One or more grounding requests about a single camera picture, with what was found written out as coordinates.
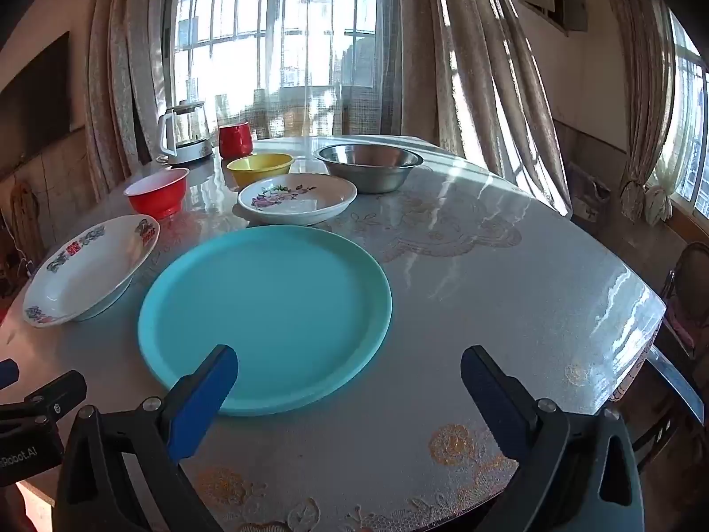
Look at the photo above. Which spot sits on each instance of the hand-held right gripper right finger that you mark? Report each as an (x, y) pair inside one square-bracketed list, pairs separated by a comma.
[(493, 399)]

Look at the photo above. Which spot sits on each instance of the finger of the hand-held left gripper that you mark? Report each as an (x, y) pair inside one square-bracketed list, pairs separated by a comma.
[(5, 373), (55, 390)]

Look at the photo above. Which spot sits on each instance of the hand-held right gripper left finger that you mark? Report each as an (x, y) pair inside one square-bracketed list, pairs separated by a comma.
[(202, 404)]

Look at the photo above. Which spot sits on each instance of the teal plastic plate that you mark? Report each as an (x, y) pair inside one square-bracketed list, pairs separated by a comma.
[(266, 310)]

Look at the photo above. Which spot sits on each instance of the large white printed plate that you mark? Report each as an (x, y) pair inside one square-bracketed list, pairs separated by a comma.
[(83, 277)]

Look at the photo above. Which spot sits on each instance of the red plastic bowl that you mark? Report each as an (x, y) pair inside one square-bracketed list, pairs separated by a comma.
[(158, 194)]

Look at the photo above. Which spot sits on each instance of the yellow plastic bowl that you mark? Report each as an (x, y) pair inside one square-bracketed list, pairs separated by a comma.
[(260, 169)]

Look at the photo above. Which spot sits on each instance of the stainless steel bowl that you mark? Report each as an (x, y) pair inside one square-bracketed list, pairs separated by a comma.
[(376, 177)]

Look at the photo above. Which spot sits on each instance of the woven straw item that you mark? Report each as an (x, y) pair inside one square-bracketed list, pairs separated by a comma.
[(25, 216)]

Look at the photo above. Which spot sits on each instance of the patterned bag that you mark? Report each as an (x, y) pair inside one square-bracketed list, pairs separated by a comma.
[(590, 197)]

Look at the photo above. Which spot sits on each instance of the round-backed metal chair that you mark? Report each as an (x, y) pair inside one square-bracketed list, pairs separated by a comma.
[(689, 288)]

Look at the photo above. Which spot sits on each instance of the small white floral plate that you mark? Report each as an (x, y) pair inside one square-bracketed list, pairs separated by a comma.
[(299, 199)]

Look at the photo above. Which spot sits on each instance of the white glass electric kettle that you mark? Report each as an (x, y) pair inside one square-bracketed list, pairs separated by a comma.
[(188, 149)]

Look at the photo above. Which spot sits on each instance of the red mug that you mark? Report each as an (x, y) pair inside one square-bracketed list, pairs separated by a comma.
[(235, 141)]

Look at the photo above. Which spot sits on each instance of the beige patterned curtain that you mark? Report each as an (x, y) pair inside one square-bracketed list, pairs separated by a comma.
[(476, 66), (122, 66)]

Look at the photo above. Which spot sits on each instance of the tied beige curtain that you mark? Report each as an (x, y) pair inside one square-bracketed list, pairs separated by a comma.
[(637, 94)]

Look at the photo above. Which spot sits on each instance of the small side window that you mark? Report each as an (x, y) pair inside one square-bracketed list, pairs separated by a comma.
[(692, 122)]

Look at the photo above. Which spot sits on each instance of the sheer mesh curtain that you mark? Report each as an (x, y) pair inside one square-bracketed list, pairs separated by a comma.
[(332, 66)]

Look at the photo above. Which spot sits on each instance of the large barred window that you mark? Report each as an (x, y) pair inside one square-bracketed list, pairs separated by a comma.
[(232, 39)]

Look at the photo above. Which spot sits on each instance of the black wall television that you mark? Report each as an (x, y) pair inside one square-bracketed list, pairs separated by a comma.
[(33, 100)]

